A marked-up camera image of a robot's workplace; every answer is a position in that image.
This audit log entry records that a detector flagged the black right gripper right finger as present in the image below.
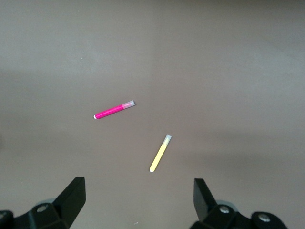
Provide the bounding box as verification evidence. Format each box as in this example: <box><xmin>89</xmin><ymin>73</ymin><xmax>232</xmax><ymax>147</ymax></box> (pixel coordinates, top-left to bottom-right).
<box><xmin>189</xmin><ymin>178</ymin><xmax>251</xmax><ymax>229</ymax></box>

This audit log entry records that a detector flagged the pink highlighter pen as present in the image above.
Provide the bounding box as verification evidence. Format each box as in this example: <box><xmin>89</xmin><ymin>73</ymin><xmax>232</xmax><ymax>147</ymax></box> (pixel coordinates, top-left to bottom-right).
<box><xmin>93</xmin><ymin>100</ymin><xmax>136</xmax><ymax>120</ymax></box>

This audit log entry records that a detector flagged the yellow highlighter pen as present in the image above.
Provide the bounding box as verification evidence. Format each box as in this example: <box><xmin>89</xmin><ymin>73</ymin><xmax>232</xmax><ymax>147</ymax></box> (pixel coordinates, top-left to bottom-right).
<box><xmin>149</xmin><ymin>134</ymin><xmax>173</xmax><ymax>173</ymax></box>

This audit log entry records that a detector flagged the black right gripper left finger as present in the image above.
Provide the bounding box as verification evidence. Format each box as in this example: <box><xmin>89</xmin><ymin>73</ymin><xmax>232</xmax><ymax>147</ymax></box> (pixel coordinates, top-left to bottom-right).
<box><xmin>14</xmin><ymin>177</ymin><xmax>86</xmax><ymax>229</ymax></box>

